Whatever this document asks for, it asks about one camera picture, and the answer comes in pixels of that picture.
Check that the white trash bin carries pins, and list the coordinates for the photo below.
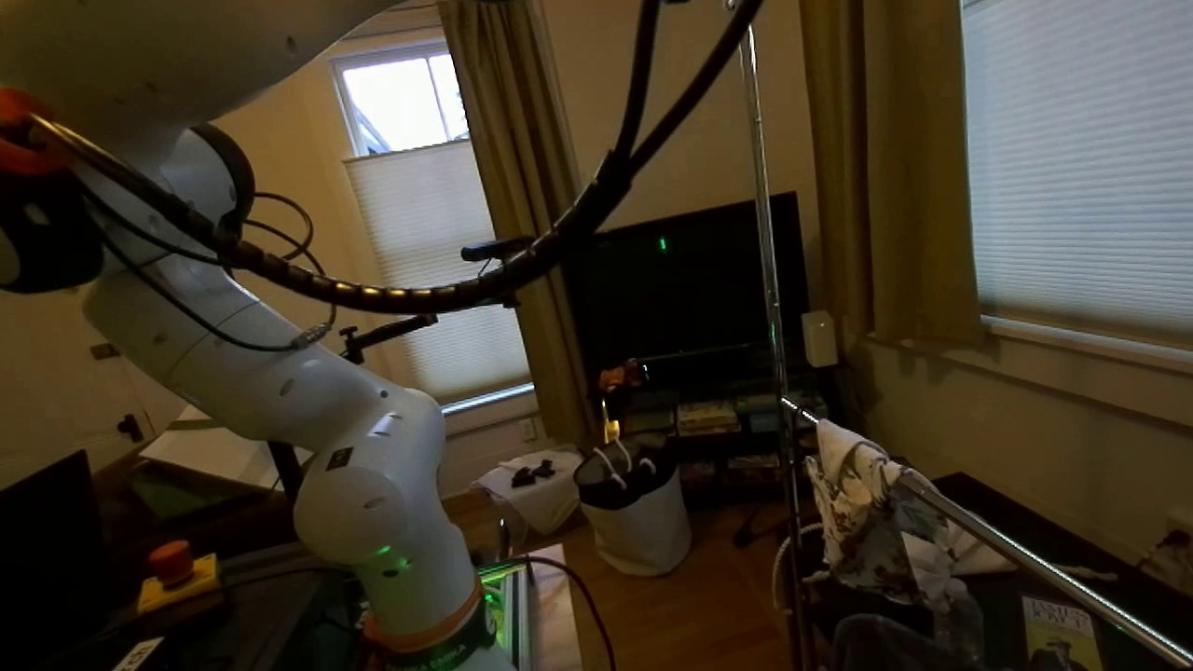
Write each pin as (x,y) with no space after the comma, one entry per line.
(638,529)

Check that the chrome metal clothes rack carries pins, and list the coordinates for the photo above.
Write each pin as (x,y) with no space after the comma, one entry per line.
(774,310)

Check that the white cellular window blind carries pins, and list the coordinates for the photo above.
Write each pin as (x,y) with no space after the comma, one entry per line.
(434,263)
(1084,162)

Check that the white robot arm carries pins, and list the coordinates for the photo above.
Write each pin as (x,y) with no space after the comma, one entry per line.
(247,360)

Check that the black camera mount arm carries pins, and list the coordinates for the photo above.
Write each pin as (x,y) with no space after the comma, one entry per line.
(385,331)

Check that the black monitor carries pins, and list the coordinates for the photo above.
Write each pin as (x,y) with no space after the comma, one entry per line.
(42,560)

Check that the olive green curtain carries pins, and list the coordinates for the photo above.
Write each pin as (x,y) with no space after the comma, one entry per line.
(522,150)
(889,173)

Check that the black flat screen television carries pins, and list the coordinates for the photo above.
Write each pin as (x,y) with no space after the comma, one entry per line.
(682,310)

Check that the red emergency stop button box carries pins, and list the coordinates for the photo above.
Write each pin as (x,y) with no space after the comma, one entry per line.
(172,574)

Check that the white framed glass window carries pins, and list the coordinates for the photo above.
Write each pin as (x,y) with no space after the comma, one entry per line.
(398,103)

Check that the black stereo camera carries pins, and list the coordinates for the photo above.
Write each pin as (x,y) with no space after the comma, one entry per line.
(491,253)

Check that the small white wall device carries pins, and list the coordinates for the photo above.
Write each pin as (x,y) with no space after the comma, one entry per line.
(822,342)

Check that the dark grey cloth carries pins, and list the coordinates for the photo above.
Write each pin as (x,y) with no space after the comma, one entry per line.
(889,648)

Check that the yellow covered book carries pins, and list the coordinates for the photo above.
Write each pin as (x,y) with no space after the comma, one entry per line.
(1059,637)

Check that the white floral cloth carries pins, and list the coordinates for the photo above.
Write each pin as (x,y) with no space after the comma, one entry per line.
(870,497)

